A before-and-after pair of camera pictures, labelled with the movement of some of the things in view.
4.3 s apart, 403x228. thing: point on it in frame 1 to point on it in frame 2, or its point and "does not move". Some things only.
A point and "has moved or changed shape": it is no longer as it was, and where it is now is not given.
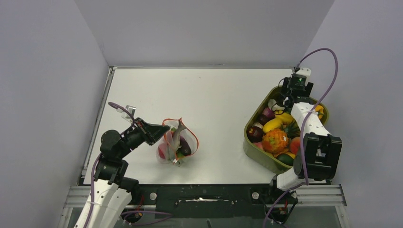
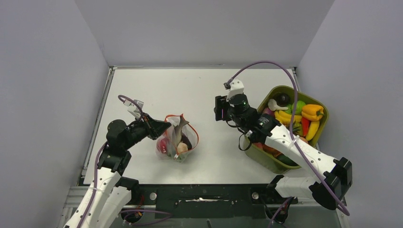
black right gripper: x=286 y=88 to x=222 y=106
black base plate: x=205 y=201 does not move
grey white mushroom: x=273 y=105 does not move
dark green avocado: x=285 y=159 does not move
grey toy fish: x=177 y=146 has moved or changed shape
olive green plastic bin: x=271 y=140 does not move
